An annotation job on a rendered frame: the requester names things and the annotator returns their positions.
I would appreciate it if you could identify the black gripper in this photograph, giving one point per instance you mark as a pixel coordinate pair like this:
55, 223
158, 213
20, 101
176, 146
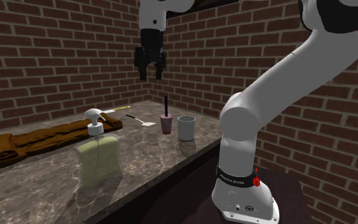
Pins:
152, 43

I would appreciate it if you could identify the yellow soap dispenser bottle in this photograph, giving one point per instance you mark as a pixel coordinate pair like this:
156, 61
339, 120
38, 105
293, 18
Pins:
99, 161

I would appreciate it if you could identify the dark robot stand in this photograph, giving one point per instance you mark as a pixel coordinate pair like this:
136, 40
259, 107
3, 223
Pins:
290, 198

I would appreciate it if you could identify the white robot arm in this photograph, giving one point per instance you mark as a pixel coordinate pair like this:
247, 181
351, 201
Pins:
278, 90

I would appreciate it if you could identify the pink cup with dark straw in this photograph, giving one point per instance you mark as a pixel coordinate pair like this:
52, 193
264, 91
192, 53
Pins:
166, 124

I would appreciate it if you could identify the white cup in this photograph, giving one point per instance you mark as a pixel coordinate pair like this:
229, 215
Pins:
186, 128

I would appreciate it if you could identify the brown carved wooden board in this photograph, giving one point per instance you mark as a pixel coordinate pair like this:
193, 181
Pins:
42, 139

